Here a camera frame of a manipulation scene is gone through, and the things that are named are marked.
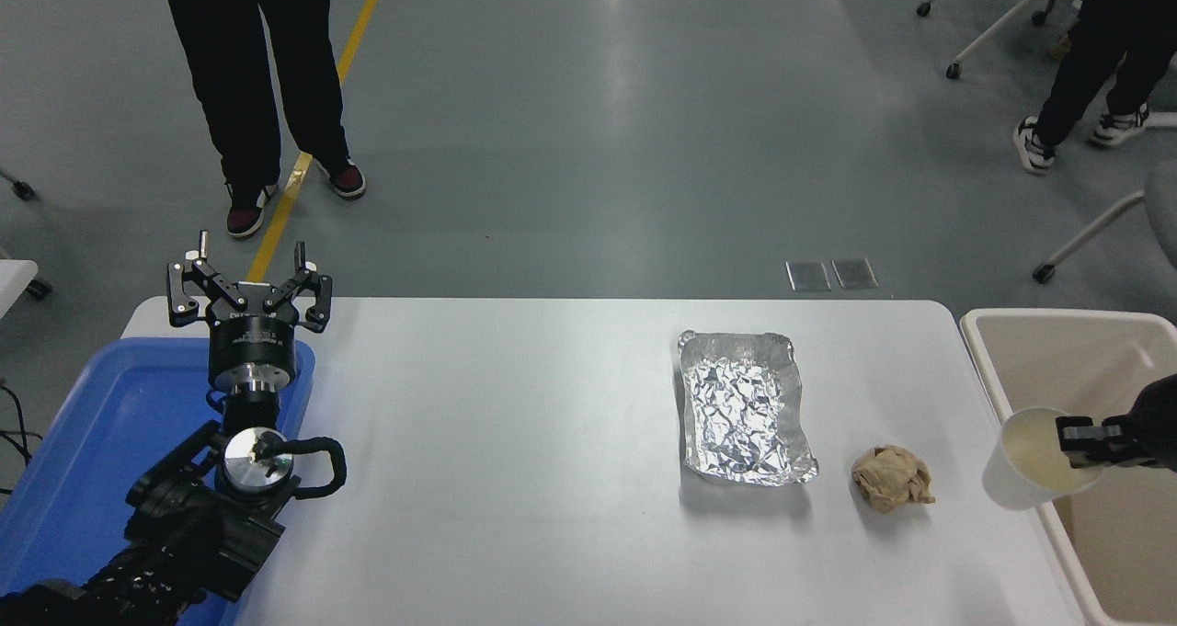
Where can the blue plastic tray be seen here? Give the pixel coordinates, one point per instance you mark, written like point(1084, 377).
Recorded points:
point(92, 424)

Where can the crumpled tan paper ball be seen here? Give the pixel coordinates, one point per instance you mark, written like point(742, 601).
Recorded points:
point(892, 479)

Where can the large pale bin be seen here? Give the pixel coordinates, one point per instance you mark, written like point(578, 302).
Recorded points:
point(1085, 350)

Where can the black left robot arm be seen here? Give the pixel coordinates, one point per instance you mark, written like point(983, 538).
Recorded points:
point(193, 539)

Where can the crumpled foil tray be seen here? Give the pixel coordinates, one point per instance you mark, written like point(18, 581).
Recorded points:
point(745, 405)

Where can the person with red shoes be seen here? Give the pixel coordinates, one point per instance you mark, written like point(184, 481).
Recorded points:
point(248, 56)

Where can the dark chair caster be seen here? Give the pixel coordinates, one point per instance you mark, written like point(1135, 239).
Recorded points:
point(20, 188)

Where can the small tan object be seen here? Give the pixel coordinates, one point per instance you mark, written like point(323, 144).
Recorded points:
point(1061, 50)

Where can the white paper cup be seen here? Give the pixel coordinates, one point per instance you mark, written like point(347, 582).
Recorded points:
point(1021, 465)

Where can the white wheeled table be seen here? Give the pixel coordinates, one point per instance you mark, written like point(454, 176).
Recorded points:
point(14, 286)

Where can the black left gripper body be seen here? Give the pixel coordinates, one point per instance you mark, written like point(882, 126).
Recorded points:
point(253, 346)

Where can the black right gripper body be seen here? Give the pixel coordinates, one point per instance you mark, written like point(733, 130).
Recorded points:
point(1159, 424)

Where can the person with white shoes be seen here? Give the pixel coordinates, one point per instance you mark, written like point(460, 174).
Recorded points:
point(1113, 47)

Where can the grey chair with white leg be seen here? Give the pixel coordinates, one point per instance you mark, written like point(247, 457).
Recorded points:
point(1163, 208)

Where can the white-legged wheeled chair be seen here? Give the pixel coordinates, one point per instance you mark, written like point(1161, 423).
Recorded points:
point(1007, 24)

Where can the metal floor plate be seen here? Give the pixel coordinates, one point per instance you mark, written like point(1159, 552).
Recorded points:
point(808, 275)
point(855, 273)

